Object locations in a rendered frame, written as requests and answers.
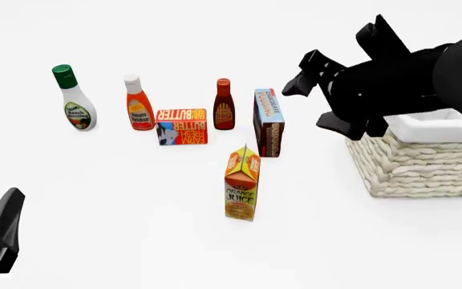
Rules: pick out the dark red BBQ sauce bottle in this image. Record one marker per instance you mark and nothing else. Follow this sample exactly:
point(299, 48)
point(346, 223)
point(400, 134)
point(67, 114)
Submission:
point(224, 105)

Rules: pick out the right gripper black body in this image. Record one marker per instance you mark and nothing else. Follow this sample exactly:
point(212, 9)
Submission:
point(337, 90)

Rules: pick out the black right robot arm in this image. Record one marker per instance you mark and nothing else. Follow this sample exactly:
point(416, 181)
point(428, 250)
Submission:
point(435, 78)

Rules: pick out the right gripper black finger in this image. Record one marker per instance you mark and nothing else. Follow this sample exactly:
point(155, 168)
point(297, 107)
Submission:
point(297, 87)
point(341, 125)

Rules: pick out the wicker basket with white liner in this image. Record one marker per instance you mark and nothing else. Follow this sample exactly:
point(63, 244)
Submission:
point(419, 162)

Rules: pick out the chocolate pudding box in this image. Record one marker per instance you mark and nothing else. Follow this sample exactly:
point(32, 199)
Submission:
point(269, 123)

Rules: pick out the red butter box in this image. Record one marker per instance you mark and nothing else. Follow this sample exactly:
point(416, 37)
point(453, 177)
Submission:
point(181, 128)

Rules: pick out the orange juice carton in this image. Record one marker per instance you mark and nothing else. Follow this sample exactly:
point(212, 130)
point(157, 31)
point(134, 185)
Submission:
point(241, 186)

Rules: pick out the ranch dressing bottle, green cap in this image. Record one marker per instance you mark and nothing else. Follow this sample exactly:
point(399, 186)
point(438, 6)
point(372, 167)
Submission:
point(76, 99)

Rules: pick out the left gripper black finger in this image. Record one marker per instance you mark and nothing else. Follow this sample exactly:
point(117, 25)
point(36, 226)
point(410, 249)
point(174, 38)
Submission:
point(6, 216)

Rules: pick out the ketchup bottle with white cap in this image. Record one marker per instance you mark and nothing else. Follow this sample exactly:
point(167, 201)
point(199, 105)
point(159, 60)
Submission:
point(139, 103)

